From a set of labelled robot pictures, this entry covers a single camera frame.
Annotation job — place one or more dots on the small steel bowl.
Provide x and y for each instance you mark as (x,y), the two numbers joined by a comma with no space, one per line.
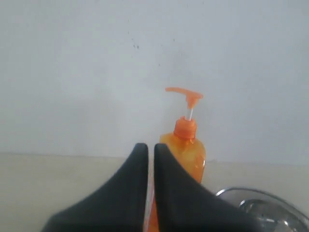
(273,217)

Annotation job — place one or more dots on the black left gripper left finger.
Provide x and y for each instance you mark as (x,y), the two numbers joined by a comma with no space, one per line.
(117,206)

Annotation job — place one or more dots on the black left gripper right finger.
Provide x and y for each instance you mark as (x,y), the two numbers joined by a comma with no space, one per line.
(184,205)

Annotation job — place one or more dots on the orange dish soap pump bottle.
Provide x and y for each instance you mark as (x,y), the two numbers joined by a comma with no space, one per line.
(186,148)

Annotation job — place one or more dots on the steel mesh colander bowl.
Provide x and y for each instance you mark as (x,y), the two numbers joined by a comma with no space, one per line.
(235,195)

